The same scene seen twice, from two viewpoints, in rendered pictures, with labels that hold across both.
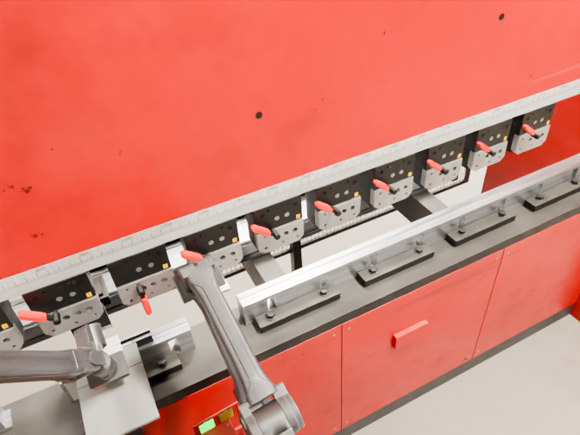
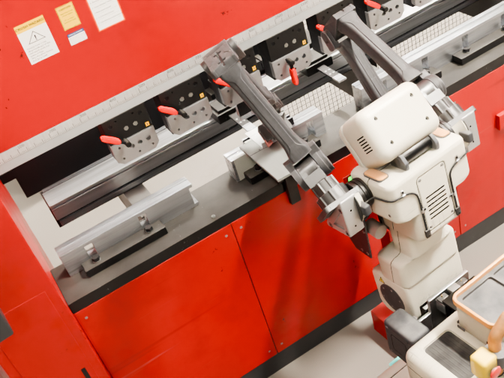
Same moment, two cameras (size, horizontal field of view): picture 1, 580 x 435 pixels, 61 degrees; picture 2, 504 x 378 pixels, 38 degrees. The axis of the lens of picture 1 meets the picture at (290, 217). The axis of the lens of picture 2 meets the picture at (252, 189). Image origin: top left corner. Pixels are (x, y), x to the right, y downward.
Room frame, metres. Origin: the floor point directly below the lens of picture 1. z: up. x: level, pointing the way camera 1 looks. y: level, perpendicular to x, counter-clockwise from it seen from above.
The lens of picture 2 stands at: (-1.24, 0.47, 2.42)
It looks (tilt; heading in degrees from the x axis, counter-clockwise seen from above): 38 degrees down; 5
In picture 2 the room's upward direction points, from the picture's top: 18 degrees counter-clockwise
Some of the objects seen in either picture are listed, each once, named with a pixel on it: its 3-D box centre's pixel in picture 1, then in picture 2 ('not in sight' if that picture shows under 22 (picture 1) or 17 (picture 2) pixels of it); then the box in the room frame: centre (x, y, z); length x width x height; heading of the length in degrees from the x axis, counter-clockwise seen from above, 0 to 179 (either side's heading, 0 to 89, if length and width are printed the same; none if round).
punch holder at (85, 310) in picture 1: (64, 295); (233, 74); (0.88, 0.60, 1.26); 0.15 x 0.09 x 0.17; 114
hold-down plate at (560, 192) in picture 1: (556, 193); not in sight; (1.57, -1.10, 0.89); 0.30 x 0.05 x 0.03; 114
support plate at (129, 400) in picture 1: (115, 391); (280, 151); (0.76, 0.51, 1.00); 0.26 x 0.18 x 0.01; 24
